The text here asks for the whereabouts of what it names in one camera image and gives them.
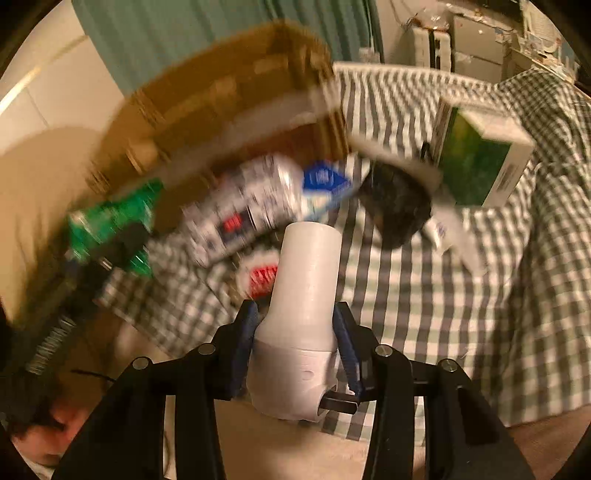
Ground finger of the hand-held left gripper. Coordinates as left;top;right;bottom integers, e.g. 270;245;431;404
99;222;151;278

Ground green and white box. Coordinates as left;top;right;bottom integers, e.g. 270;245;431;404
431;97;536;208

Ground beige mattress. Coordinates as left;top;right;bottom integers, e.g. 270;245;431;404
60;318;591;480

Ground green curtain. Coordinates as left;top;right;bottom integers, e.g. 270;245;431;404
71;0;384;93

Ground silver fridge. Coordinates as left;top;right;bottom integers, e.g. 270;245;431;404
450;14;509;84

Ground beige pillow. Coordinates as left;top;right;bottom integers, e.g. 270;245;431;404
0;127;116;324

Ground white appliance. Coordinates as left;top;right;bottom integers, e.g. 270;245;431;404
411;25;451;70

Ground black plastic case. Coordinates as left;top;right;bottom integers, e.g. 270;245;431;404
359;161;432;247

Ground white printed packet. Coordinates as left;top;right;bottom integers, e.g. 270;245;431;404
427;191;488;275

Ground green packet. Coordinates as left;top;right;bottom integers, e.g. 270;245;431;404
68;179;166;278

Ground green checkered blanket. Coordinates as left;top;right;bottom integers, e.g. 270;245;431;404
99;60;591;444

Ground blue packet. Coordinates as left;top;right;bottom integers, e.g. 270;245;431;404
300;159;354;222

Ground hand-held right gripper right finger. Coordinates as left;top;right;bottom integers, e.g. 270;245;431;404
333;301;536;480

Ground silver patterned tissue pack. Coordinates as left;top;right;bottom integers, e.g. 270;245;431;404
182;154;305;268

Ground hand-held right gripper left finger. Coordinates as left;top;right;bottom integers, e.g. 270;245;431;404
51;300;260;480

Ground brown cardboard box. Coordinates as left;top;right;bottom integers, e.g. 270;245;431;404
88;22;352;204

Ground person's left hand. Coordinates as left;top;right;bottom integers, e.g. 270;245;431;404
9;406;90;467

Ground white cylindrical device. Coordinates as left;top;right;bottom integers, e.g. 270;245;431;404
245;222;358;423

